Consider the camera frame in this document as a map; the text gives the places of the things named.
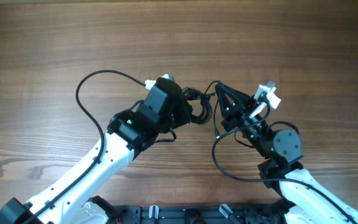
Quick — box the black usb cable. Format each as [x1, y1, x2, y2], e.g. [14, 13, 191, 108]
[181, 80, 222, 139]

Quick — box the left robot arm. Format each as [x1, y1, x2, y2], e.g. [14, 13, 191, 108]
[0, 77, 192, 223]

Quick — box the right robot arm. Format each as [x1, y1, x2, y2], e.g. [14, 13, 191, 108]
[215, 82, 358, 223]

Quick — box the right camera cable black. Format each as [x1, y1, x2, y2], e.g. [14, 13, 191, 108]
[211, 99, 358, 224]

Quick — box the camera cable black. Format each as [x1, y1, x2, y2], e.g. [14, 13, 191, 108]
[211, 99, 358, 224]
[20, 69, 147, 224]

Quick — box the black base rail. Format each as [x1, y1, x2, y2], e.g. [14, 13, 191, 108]
[112, 204, 286, 224]

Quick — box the left camera cable black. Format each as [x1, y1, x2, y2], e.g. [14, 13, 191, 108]
[20, 69, 147, 224]

